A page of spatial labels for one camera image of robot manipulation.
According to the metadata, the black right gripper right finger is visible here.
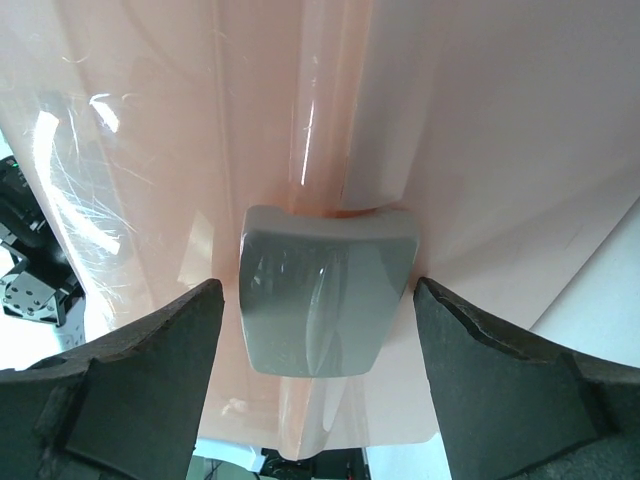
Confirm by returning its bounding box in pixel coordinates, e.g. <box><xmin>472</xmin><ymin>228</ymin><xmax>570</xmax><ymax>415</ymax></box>
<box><xmin>413</xmin><ymin>278</ymin><xmax>639</xmax><ymax>479</ymax></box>

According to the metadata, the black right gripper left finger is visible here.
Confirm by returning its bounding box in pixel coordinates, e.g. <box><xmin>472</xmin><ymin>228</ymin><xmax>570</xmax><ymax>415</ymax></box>
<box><xmin>1</xmin><ymin>279</ymin><xmax>224</xmax><ymax>479</ymax></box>

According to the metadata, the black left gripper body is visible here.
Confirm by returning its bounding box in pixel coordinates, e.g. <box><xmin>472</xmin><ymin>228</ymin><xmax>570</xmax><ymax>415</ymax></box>
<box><xmin>1</xmin><ymin>155</ymin><xmax>85</xmax><ymax>345</ymax></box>

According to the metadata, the beige tool box latch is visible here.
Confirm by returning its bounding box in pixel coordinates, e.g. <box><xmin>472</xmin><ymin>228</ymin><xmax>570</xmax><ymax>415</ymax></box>
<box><xmin>238</xmin><ymin>205</ymin><xmax>420</xmax><ymax>378</ymax></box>

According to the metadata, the pink translucent tool box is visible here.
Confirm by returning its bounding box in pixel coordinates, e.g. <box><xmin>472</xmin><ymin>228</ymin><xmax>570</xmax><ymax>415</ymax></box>
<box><xmin>1</xmin><ymin>1</ymin><xmax>639</xmax><ymax>459</ymax></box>

